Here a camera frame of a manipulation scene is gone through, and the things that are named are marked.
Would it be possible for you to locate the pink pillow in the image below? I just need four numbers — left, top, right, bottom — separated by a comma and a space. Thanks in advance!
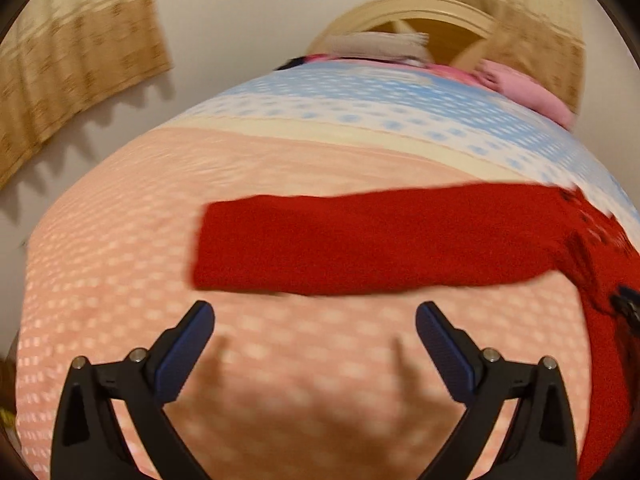
428, 60, 575, 131

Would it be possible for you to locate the beige patterned curtain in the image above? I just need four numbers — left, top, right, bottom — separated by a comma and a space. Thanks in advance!
1, 0, 172, 183
456, 0, 586, 112

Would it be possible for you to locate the red knitted sweater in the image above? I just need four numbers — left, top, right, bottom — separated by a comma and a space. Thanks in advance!
192, 182, 639, 479

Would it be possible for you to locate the right beige patterned curtain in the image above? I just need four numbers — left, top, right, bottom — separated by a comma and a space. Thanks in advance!
456, 0, 586, 112

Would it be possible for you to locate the left beige patterned curtain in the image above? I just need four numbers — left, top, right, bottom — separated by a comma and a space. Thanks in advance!
1, 0, 172, 183

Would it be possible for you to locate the patterned pink blue bedsheet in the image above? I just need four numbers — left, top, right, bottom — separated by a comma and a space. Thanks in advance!
17, 62, 639, 479

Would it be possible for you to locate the striped grey pillow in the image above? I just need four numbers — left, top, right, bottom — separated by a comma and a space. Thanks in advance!
321, 32, 433, 64

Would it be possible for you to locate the cream wooden headboard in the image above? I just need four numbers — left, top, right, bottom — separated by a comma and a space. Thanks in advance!
306, 0, 497, 72

